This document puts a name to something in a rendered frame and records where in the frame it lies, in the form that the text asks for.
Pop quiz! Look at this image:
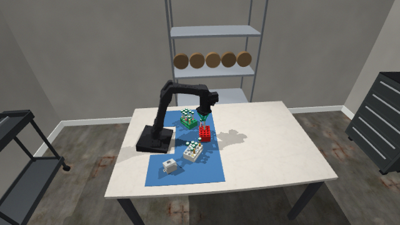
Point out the green tube rack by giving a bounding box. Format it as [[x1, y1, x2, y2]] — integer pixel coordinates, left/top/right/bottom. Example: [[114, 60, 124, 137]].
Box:
[[180, 117, 198, 130]]

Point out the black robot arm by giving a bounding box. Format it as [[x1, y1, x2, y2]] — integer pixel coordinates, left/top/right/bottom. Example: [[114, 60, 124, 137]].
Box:
[[150, 80, 219, 148]]

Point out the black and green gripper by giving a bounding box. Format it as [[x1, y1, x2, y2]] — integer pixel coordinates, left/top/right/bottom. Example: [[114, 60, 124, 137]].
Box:
[[196, 104, 212, 121]]

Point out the blue bench mat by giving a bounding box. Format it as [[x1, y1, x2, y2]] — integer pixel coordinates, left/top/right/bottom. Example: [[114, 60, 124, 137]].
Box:
[[145, 109, 225, 187]]

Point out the white test tube rack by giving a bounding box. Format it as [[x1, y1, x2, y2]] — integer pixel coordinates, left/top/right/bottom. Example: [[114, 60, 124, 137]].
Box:
[[183, 144, 203, 162]]

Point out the red tube rack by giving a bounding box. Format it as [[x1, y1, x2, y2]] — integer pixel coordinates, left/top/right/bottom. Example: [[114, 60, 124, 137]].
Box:
[[199, 126, 211, 142]]

